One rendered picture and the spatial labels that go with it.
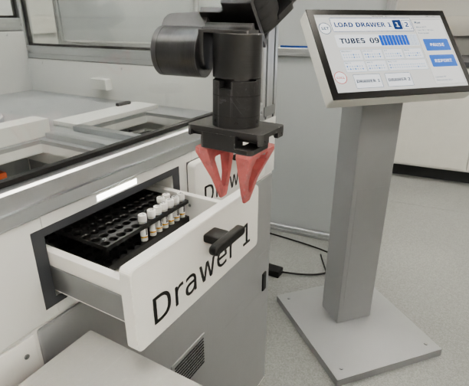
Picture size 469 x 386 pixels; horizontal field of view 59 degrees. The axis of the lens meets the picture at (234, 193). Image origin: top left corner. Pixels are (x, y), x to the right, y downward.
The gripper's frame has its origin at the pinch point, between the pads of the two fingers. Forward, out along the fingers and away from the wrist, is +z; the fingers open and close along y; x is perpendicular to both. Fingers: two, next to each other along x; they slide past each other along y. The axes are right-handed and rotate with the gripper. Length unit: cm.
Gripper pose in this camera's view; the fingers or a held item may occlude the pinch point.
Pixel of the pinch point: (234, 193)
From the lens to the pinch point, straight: 53.9
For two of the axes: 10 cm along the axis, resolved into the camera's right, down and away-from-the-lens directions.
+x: -5.0, 3.2, -8.0
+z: -0.2, 9.2, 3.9
